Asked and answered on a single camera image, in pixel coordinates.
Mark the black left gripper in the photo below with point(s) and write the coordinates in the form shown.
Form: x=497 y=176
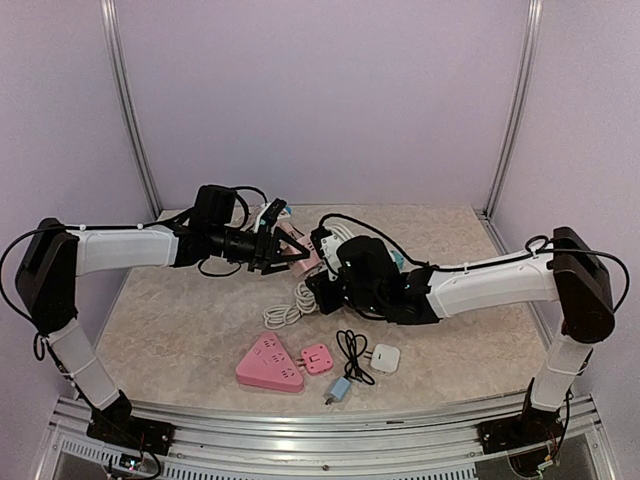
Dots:
x=276 y=257

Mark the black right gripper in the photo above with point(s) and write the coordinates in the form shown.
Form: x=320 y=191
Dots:
x=327 y=300

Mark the pink square plug adapter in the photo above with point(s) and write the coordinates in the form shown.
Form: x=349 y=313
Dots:
x=315 y=359

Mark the white plug adapter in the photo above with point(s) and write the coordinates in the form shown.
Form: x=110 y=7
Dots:
x=383 y=358

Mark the light blue plug adapter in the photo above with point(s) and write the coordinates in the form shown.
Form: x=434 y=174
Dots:
x=337 y=391

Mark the pink triangular power strip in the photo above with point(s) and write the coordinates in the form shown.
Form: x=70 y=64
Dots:
x=267 y=365

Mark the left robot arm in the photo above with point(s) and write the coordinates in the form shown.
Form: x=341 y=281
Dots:
x=58 y=254

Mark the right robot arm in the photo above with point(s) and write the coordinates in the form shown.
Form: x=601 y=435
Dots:
x=561 y=269

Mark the teal power strip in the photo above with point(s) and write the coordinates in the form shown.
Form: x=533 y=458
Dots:
x=398 y=259

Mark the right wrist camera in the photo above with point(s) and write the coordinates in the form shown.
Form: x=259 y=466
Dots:
x=326 y=243

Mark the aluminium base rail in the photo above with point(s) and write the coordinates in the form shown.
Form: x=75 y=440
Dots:
x=441 y=442

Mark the aluminium frame post right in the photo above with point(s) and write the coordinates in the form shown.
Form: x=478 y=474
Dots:
x=517 y=107

